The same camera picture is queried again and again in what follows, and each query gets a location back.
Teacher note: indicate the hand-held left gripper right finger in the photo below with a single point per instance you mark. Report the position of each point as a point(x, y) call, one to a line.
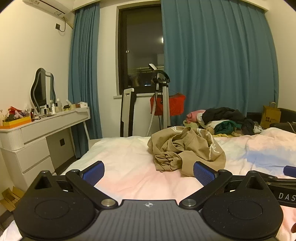
point(203, 175)

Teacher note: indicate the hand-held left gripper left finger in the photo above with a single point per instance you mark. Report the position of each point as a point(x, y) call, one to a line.
point(93, 174)

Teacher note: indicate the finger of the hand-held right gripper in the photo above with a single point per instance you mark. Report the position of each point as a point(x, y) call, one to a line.
point(290, 171)

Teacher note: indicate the tan khaki trousers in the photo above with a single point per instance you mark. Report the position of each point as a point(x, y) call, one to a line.
point(185, 148)

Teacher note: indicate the pile of mixed clothes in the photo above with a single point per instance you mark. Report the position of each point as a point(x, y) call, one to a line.
point(222, 115)

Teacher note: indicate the pastel bed cover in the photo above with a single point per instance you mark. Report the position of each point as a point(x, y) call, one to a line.
point(129, 157)

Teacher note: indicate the brown paper bag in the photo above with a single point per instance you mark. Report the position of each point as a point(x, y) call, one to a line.
point(270, 117)

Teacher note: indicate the black sofa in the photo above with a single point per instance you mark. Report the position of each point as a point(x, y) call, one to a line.
point(286, 113)

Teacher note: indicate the white dressing table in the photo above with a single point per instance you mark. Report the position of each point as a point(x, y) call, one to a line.
point(34, 160)

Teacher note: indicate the small white box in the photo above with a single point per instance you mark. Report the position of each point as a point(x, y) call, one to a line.
point(82, 105)

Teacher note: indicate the white and black upright board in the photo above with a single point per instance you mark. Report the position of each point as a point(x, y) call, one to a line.
point(126, 111)

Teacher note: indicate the red cloth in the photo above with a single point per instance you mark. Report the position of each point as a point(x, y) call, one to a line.
point(177, 104)

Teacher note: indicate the row of cosmetic bottles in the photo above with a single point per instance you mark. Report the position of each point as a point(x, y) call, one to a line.
point(53, 108)

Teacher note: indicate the standing garment steamer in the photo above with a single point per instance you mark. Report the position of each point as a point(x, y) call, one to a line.
point(164, 104)

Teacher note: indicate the cardboard pieces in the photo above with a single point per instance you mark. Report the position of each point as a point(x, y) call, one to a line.
point(11, 199)

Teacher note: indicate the orange tray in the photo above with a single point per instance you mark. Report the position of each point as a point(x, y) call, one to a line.
point(18, 122)

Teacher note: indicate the wavy black-framed mirror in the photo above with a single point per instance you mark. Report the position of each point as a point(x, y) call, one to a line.
point(40, 92)

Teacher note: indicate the narrow blue curtain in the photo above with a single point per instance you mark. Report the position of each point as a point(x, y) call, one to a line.
point(83, 69)

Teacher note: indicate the wide blue curtain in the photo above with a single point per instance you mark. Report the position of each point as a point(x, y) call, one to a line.
point(219, 58)

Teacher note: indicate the dark window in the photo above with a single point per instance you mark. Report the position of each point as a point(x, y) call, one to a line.
point(138, 46)

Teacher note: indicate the white air conditioner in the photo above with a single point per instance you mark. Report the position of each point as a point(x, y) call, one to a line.
point(46, 5)

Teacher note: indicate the dark wall socket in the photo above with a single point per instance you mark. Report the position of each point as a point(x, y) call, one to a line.
point(57, 26)

